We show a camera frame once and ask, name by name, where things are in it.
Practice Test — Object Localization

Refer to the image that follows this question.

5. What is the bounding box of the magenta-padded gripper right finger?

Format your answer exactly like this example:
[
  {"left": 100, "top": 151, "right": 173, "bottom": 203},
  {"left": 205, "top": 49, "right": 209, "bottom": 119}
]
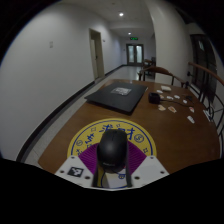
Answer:
[{"left": 124, "top": 141, "right": 170, "bottom": 189}]

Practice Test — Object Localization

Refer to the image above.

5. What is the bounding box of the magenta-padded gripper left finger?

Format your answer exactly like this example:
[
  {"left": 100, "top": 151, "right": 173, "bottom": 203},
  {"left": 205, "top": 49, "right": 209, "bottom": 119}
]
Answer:
[{"left": 54, "top": 142, "right": 101, "bottom": 188}]

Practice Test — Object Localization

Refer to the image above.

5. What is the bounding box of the black computer mouse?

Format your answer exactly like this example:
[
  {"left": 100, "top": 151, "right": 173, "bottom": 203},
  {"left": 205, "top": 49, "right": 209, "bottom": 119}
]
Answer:
[{"left": 96, "top": 129, "right": 129, "bottom": 174}]

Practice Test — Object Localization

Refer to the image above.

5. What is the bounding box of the round yellow cartoon mouse pad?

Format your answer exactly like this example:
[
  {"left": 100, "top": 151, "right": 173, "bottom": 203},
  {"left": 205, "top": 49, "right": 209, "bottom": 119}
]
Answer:
[{"left": 66, "top": 118, "right": 158, "bottom": 189}]

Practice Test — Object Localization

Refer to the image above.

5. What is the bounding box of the small black box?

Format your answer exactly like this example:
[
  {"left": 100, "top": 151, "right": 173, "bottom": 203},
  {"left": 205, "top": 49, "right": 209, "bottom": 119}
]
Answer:
[{"left": 148, "top": 92, "right": 161, "bottom": 104}]

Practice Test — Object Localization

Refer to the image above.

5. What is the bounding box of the closed black laptop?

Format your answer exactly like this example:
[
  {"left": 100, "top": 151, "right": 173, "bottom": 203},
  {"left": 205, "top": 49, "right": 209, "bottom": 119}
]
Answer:
[{"left": 84, "top": 81, "right": 149, "bottom": 115}]

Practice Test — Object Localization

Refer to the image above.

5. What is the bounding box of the wooden armchair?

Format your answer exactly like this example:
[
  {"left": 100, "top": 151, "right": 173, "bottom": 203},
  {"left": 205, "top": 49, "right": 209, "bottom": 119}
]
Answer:
[{"left": 138, "top": 65, "right": 188, "bottom": 88}]

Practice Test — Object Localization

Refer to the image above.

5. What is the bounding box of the black railing with wooden handrail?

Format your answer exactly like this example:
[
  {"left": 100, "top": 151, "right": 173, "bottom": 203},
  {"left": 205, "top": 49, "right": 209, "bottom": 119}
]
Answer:
[{"left": 186, "top": 61, "right": 224, "bottom": 141}]

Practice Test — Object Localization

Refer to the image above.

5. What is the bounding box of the white side door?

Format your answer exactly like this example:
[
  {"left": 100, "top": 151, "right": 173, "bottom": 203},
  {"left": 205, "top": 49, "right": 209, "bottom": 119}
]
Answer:
[{"left": 88, "top": 28, "right": 106, "bottom": 80}]

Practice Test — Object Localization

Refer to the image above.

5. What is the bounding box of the dark window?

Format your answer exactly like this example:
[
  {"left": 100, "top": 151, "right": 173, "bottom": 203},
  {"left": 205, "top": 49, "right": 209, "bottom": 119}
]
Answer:
[{"left": 189, "top": 33, "right": 218, "bottom": 101}]

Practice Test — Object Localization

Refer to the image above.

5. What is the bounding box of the glass double door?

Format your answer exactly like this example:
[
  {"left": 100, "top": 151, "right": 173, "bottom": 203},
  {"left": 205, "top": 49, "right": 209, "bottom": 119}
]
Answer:
[{"left": 126, "top": 43, "right": 145, "bottom": 66}]

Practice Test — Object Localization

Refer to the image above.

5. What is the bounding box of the black cable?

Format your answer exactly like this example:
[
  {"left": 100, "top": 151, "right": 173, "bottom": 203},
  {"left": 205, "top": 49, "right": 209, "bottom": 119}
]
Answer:
[{"left": 159, "top": 94, "right": 196, "bottom": 109}]

